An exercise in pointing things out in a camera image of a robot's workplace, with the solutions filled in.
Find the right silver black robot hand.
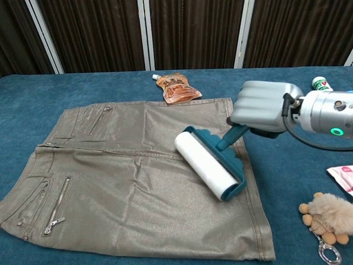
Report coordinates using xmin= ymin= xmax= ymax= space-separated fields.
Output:
xmin=226 ymin=80 xmax=304 ymax=139

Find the teal lint roller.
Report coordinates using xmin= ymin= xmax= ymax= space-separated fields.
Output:
xmin=174 ymin=123 xmax=249 ymax=202

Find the brown skirt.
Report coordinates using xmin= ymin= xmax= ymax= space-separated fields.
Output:
xmin=0 ymin=98 xmax=276 ymax=262

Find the white green small bottle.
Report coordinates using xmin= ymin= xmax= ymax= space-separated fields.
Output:
xmin=312 ymin=76 xmax=334 ymax=92

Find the blue felt table cover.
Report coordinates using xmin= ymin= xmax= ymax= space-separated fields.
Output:
xmin=0 ymin=65 xmax=353 ymax=265

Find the orange spouted sauce pouch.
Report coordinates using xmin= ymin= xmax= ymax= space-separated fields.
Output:
xmin=152 ymin=72 xmax=203 ymax=105

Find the white tissue packet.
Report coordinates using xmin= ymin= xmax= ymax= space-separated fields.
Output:
xmin=327 ymin=165 xmax=353 ymax=197

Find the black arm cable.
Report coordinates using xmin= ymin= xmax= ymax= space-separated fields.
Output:
xmin=281 ymin=93 xmax=353 ymax=152

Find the beige plush keychain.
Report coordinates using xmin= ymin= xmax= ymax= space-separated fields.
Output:
xmin=299 ymin=192 xmax=353 ymax=263

